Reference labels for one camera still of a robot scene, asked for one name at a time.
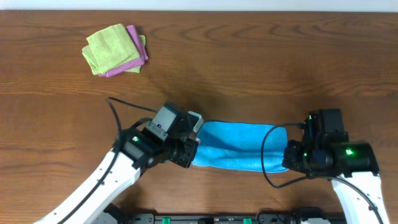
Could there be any blue microfiber cloth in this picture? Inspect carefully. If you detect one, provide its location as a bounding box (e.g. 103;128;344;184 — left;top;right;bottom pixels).
192;121;288;173

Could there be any green folded cloth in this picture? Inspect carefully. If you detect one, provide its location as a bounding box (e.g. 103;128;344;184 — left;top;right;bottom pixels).
82;24;136;76

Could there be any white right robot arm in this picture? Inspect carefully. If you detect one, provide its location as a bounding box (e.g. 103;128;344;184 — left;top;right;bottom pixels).
282;132;389;223

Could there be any pink folded cloth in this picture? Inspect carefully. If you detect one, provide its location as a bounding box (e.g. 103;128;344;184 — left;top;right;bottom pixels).
99;25;149;77

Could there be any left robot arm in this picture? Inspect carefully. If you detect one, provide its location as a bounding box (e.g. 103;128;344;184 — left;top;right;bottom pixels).
39;108;203;224

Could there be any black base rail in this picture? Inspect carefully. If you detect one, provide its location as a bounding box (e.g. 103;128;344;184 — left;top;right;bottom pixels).
93;213;346;224

